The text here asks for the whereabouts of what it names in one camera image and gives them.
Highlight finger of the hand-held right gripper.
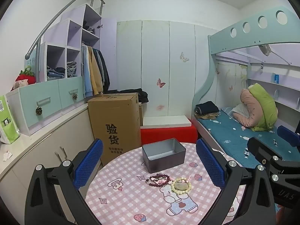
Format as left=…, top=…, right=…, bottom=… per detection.
left=277, top=125, right=300, bottom=148
left=247, top=137, right=284, bottom=167

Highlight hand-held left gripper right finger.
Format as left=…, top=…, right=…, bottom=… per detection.
left=196, top=138, right=276, bottom=225

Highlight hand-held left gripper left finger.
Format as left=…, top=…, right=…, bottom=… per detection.
left=25, top=139, right=104, bottom=225

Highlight cream bead bracelet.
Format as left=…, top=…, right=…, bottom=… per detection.
left=171, top=178, right=192, bottom=194

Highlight grey metal tin box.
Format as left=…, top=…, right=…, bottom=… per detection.
left=142, top=138, right=186, bottom=173

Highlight dark red bead bracelet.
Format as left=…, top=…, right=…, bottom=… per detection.
left=145, top=173, right=171, bottom=185

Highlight blue patterned bedsheet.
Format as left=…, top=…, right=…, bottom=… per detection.
left=196, top=106, right=300, bottom=169

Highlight green quilt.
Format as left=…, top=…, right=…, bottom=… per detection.
left=248, top=83, right=279, bottom=132

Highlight pink quilt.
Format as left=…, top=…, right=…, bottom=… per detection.
left=232, top=88, right=265, bottom=128

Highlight white pillow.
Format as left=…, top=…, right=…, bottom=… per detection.
left=232, top=103, right=249, bottom=120

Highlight large brown cardboard box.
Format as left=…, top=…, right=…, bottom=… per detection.
left=87, top=92, right=142, bottom=167

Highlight folded tan clothes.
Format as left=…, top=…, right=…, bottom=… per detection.
left=196, top=112, right=221, bottom=120

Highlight red storage box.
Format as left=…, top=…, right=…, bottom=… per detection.
left=141, top=119, right=198, bottom=146

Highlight folded dark clothes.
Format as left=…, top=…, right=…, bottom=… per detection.
left=194, top=101, right=219, bottom=116

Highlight cream low cabinet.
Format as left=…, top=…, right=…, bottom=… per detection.
left=0, top=103, right=104, bottom=216

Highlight white board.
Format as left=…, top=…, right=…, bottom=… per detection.
left=143, top=115, right=191, bottom=129

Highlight pink checked cartoon tablecloth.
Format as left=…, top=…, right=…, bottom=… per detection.
left=84, top=142, right=249, bottom=225

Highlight mint green drawer unit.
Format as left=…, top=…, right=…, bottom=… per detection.
left=6, top=76, right=85, bottom=136

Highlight light blue hanging shirt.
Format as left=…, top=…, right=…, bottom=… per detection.
left=81, top=46, right=93, bottom=98

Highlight black clothes pile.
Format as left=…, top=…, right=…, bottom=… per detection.
left=119, top=88, right=149, bottom=104

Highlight yellow hanging jacket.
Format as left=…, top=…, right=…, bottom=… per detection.
left=88, top=47, right=104, bottom=95

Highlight dark hanging jackets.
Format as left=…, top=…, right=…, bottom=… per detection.
left=94, top=48, right=110, bottom=93

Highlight green and white bag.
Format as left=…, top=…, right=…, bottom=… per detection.
left=0, top=95, right=20, bottom=144

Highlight folded blue jeans stack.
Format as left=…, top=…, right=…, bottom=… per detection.
left=47, top=67, right=66, bottom=81

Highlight folded grey clothes stack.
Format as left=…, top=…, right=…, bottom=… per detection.
left=66, top=61, right=78, bottom=78

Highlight red strawberry plush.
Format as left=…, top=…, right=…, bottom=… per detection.
left=15, top=67, right=36, bottom=85

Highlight white wardrobe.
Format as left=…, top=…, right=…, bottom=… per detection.
left=116, top=20, right=219, bottom=118

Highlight lavender stair shelf cabinet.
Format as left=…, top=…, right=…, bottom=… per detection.
left=39, top=4, right=102, bottom=82

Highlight dark clothes in cubby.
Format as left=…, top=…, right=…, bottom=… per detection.
left=83, top=20, right=95, bottom=34

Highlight grey metal handrail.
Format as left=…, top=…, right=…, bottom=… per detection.
left=25, top=0, right=105, bottom=60

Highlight mint green bunk bed frame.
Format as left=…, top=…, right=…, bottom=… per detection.
left=191, top=9, right=300, bottom=169

